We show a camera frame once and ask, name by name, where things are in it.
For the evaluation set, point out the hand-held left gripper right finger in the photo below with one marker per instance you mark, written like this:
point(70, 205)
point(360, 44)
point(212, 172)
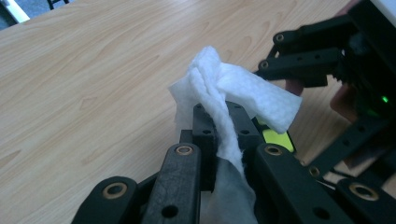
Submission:
point(246, 133)

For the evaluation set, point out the multicoloured puzzle cube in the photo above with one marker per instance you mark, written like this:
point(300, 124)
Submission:
point(277, 140)

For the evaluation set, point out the white wet wipe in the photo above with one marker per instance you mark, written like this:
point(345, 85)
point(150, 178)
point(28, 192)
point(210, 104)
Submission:
point(249, 90)

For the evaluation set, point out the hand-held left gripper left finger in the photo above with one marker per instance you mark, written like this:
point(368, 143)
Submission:
point(205, 137)

